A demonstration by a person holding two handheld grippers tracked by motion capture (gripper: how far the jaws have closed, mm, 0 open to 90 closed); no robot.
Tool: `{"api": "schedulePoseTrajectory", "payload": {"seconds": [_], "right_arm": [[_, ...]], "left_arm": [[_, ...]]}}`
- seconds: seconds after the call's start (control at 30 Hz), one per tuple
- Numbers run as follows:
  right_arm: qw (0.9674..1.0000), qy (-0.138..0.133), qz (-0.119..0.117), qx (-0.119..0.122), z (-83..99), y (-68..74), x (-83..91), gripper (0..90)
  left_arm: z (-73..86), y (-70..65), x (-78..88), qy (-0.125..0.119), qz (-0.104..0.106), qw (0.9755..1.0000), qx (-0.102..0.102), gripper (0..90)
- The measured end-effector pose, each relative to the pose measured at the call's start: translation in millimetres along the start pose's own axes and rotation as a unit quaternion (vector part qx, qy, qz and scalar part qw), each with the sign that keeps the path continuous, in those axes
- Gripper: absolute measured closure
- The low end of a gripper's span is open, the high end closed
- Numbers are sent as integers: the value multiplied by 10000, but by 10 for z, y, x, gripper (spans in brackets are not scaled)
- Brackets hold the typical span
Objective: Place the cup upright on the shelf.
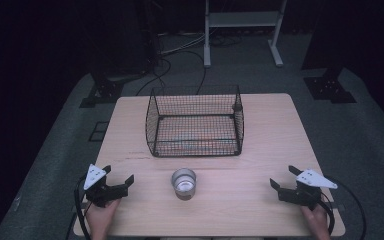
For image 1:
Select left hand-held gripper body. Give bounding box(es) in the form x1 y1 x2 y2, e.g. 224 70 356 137
83 163 130 209

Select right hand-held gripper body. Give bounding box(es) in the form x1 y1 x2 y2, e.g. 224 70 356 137
277 168 339 212

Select person's left hand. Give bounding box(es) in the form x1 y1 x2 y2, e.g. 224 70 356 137
84 199 121 240

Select person's right hand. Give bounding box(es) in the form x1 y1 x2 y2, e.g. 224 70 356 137
300 203 332 240

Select metal cup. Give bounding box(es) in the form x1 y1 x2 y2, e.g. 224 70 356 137
170 167 198 201

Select black stand base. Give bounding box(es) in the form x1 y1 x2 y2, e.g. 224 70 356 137
302 67 358 105
78 71 126 109

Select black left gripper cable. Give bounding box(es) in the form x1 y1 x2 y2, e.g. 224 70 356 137
73 174 92 240

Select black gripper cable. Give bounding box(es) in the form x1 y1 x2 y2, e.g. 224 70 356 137
319 175 368 240
73 174 92 240

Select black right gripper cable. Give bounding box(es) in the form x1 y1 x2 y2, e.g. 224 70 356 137
319 175 368 240

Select black wire mesh basket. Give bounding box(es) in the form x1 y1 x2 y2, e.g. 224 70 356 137
144 85 245 159

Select black floor cable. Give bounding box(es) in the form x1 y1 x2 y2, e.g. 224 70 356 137
135 49 208 97

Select white floor cable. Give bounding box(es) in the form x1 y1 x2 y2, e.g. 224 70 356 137
159 31 212 56

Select white metal desk frame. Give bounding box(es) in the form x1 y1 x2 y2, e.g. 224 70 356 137
203 0 289 69

